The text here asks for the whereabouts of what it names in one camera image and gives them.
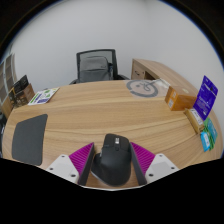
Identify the purple package card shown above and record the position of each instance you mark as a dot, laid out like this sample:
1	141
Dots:
206	98

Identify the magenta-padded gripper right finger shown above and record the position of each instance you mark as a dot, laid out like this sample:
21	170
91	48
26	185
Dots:
160	165

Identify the small brown carton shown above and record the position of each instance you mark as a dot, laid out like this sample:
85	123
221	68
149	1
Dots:
11	97

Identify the dark grey mouse pad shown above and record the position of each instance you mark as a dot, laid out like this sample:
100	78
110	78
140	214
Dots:
29	139

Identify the wooden shelf unit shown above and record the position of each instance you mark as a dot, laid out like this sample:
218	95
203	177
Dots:
7	76

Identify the white sticker sheet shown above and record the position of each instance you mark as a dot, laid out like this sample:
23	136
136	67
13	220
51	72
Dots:
43	96

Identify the small tan box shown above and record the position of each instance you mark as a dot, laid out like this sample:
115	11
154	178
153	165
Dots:
195	120

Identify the green packet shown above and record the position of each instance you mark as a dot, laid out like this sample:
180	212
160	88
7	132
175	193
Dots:
212	133

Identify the dark grey computer mouse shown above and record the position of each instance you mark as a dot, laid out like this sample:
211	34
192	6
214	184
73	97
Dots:
112	160

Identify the grey backpack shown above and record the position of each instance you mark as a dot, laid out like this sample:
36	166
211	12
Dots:
95	69

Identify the small blue packet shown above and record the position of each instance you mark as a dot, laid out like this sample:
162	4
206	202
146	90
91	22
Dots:
205	141

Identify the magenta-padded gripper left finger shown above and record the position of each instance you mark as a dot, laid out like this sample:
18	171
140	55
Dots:
63	166

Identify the wooden side desk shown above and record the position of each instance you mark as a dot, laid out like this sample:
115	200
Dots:
156	69

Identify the orange cardboard box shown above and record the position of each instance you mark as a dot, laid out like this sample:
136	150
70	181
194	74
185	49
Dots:
181	98

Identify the black mesh office chair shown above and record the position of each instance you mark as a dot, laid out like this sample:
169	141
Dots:
113	55

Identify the black box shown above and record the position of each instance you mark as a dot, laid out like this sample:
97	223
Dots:
21	83

